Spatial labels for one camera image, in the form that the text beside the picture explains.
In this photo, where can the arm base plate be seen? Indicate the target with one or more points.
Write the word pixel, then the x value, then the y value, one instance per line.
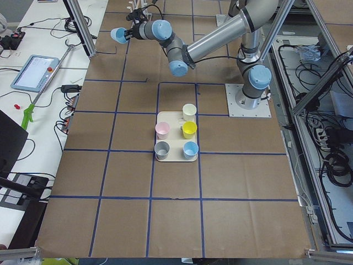
pixel 239 106
pixel 221 19

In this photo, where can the aluminium frame post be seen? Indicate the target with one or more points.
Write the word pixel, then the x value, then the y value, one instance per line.
pixel 76 15

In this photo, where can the white wire cup rack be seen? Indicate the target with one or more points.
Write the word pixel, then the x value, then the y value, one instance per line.
pixel 135 4

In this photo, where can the reacher grabber tool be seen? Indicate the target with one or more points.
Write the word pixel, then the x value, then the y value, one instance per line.
pixel 27 113

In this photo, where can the grey plastic cup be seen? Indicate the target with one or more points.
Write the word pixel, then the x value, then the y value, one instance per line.
pixel 161 150

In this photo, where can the cream plastic tray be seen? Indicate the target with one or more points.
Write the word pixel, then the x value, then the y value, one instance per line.
pixel 175 138

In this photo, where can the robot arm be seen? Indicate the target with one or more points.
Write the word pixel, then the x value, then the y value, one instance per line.
pixel 245 18

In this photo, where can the black power adapter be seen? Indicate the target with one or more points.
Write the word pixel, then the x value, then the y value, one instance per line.
pixel 70 88

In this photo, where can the teach pendant tablet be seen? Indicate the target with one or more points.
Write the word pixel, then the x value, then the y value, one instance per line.
pixel 35 73

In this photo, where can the pink plastic cup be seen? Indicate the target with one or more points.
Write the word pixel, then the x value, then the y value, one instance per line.
pixel 162 130

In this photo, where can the white plastic cup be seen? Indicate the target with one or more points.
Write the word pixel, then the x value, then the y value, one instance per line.
pixel 189 112

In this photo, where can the light blue cup rear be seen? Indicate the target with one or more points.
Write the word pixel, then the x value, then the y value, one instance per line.
pixel 190 150

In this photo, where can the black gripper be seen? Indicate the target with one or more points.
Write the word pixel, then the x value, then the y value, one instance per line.
pixel 133 32

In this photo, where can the light blue plastic cup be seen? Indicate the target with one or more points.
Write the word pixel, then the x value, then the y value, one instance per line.
pixel 118 34

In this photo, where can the yellow plastic cup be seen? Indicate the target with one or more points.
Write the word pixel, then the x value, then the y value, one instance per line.
pixel 189 129

